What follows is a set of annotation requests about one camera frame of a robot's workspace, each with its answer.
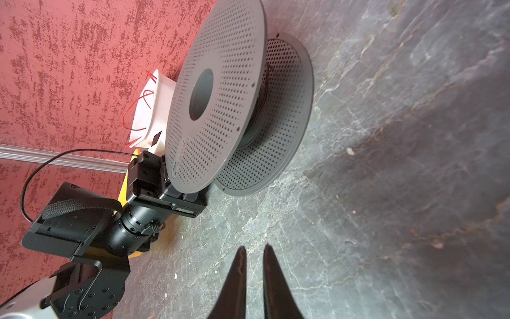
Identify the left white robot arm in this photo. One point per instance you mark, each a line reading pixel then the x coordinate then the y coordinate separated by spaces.
pixel 97 236

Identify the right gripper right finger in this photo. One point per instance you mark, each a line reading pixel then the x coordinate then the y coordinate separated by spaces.
pixel 278 299

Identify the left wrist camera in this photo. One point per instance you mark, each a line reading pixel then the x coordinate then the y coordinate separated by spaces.
pixel 70 222

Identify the dark grey cable spool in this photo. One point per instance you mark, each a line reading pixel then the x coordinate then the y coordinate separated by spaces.
pixel 241 104

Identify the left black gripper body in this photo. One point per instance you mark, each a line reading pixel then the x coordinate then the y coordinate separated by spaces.
pixel 149 185

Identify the left aluminium corner post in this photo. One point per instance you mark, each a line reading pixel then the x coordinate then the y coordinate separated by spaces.
pixel 84 162

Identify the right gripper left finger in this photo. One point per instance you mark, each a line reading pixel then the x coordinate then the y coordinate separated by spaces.
pixel 231 302

